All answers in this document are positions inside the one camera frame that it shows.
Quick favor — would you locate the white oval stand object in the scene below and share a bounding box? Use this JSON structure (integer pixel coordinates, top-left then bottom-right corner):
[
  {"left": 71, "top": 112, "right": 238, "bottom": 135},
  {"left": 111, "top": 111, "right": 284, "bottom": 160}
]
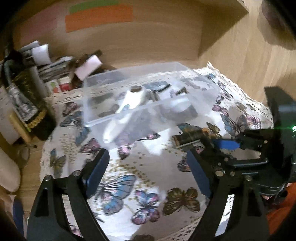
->
[{"left": 0, "top": 149, "right": 21, "bottom": 192}]

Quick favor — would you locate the clear plastic box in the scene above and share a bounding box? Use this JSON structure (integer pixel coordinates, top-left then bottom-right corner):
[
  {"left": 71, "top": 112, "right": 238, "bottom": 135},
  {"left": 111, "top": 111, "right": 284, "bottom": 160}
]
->
[{"left": 83, "top": 62, "right": 219, "bottom": 139}]

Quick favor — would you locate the butterfly print cloth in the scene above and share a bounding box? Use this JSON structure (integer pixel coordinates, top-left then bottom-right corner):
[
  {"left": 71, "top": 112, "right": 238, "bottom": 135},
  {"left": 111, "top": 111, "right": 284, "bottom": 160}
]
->
[{"left": 39, "top": 61, "right": 275, "bottom": 241}]

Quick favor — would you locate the white thermometer device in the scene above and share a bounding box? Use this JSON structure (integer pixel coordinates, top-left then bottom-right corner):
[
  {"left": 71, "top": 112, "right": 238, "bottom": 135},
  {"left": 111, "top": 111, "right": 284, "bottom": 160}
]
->
[{"left": 103, "top": 85, "right": 147, "bottom": 144}]

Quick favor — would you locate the dark wine bottle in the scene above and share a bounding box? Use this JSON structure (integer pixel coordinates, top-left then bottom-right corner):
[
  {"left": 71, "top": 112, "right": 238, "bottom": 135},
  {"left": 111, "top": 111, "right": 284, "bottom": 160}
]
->
[{"left": 1, "top": 43, "right": 56, "bottom": 141}]

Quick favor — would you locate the stack of papers and books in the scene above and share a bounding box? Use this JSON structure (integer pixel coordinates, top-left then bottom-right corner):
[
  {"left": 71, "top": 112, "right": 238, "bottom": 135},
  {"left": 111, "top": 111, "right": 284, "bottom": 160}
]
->
[{"left": 18, "top": 40, "right": 103, "bottom": 93}]

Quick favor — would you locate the small white folded card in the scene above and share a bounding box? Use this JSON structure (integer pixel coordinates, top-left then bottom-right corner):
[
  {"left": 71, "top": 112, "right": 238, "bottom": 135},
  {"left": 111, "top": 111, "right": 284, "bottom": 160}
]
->
[{"left": 75, "top": 55, "right": 102, "bottom": 81}]

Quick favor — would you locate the orange sticky note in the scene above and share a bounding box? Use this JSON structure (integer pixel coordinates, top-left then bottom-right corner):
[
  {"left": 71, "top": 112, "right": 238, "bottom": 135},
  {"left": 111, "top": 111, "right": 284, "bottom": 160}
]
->
[{"left": 65, "top": 4, "right": 133, "bottom": 33}]

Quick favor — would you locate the pink sticky note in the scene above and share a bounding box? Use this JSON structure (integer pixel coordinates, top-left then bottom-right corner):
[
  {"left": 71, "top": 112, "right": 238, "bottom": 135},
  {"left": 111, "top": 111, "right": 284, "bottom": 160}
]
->
[{"left": 20, "top": 19, "right": 58, "bottom": 43}]

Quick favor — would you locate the green sticky note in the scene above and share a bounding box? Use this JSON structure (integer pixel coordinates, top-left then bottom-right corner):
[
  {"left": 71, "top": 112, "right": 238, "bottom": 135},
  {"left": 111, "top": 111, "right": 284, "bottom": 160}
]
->
[{"left": 69, "top": 0, "right": 119, "bottom": 15}]

